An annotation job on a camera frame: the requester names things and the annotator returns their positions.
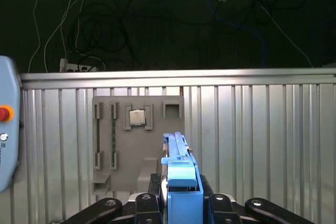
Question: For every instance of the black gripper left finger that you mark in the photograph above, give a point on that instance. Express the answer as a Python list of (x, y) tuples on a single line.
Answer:
[(147, 208)]

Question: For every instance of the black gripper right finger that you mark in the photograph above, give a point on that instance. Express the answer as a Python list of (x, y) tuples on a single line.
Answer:
[(223, 208)]

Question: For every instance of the hard disk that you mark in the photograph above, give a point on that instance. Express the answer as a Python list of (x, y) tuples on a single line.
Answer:
[(183, 208)]

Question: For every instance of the grey parts rack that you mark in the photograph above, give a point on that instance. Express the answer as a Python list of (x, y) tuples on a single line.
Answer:
[(131, 155)]

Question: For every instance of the green RAM stick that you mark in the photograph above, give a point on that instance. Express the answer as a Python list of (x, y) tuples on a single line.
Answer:
[(113, 134)]

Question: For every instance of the silver CPU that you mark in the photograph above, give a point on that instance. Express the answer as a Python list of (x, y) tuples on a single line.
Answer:
[(137, 117)]

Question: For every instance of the white power strip black plugs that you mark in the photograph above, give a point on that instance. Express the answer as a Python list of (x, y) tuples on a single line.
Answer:
[(64, 64)]

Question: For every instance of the pale blue teach pendant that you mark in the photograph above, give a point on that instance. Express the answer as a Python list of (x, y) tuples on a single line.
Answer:
[(9, 90)]

